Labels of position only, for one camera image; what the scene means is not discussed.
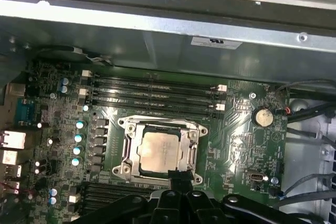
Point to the silver internal USB port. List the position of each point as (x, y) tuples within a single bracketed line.
[(257, 177)]

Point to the black RAM slot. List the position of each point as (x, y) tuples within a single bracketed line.
[(157, 100), (99, 207), (157, 108), (110, 198), (118, 188), (157, 90), (157, 81)]

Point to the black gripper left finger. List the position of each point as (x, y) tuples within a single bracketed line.
[(170, 211)]

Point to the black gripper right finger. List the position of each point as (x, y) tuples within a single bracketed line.
[(199, 211)]

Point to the CPU socket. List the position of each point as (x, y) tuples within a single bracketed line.
[(129, 169)]

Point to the green motherboard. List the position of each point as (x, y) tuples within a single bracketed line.
[(236, 155)]

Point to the blue serial port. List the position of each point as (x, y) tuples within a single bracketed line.
[(25, 111)]

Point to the white case label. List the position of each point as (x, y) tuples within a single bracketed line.
[(215, 43)]

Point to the silver CPU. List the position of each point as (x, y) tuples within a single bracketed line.
[(160, 150)]

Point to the round coin battery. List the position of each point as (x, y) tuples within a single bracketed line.
[(263, 116)]

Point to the silver network port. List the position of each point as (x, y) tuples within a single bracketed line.
[(13, 140)]

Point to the metal socket cover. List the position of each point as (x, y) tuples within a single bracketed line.
[(136, 153)]

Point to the cyan top capacitor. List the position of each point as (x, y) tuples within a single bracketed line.
[(76, 151), (80, 124), (78, 138), (52, 200), (75, 161), (53, 191)]

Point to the black and silver PC case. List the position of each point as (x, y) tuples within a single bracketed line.
[(183, 51)]

